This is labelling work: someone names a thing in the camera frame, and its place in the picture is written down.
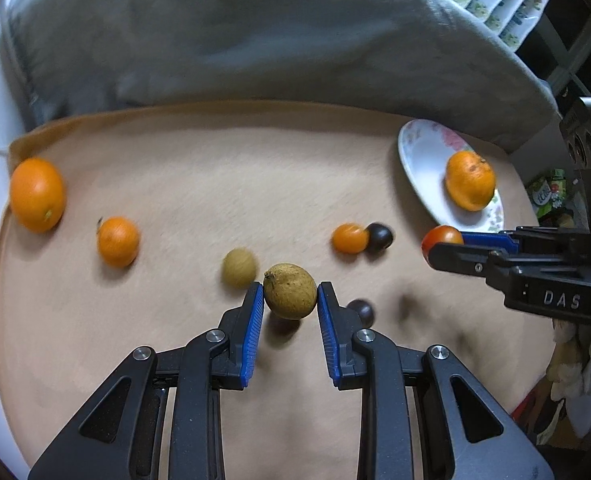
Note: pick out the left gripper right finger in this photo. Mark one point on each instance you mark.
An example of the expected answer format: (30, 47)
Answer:
(464, 432)

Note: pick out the large smooth orange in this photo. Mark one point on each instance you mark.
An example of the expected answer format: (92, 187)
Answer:
(37, 195)

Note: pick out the gloved right hand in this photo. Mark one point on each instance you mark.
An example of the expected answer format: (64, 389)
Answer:
(569, 372)

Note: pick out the small mandarin orange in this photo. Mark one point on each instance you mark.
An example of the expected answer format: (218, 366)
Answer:
(118, 241)

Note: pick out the red cherry tomato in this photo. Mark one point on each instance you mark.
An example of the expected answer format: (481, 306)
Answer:
(440, 234)

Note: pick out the rough tangerine on plate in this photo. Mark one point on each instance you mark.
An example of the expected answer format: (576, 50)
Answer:
(469, 180)

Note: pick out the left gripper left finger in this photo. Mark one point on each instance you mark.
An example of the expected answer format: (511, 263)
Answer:
(117, 433)

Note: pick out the small tan longan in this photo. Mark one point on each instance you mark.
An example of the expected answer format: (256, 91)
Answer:
(239, 268)

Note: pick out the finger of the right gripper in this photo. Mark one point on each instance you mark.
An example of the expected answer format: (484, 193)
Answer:
(472, 260)
(492, 241)

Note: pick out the floral white plate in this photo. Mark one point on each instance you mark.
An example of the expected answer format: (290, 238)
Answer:
(424, 149)

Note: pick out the green juice carton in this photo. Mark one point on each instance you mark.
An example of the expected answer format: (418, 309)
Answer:
(548, 192)

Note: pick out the grey cushion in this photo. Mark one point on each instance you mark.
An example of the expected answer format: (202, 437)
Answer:
(421, 58)

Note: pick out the orange cherry tomato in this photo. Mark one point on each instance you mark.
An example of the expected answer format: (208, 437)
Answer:
(350, 239)

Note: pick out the large brown longan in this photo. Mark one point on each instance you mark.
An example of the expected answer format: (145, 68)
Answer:
(289, 291)

